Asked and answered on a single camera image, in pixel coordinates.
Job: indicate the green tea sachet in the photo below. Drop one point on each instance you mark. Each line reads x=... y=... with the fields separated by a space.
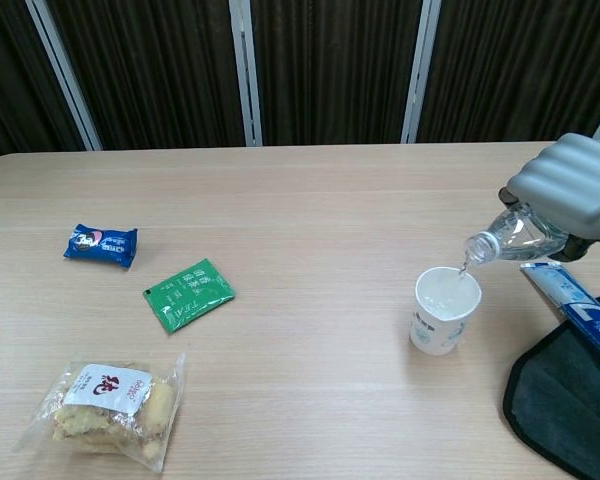
x=189 y=295

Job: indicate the blue cookie packet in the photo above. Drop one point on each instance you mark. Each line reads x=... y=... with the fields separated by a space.
x=100 y=245

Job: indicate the clear bag of pastries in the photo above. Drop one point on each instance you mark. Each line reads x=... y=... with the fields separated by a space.
x=105 y=410

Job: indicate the dark grey cloth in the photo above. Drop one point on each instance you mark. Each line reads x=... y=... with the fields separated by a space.
x=565 y=400

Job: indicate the transparent plastic water bottle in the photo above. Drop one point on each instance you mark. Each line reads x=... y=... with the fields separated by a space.
x=517 y=237

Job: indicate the white paper cup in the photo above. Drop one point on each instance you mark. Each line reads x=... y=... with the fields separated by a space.
x=437 y=325

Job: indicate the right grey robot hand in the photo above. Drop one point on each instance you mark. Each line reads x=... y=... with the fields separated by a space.
x=570 y=180

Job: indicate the blue white toothpaste tube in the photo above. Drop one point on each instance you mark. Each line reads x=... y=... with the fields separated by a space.
x=575 y=300

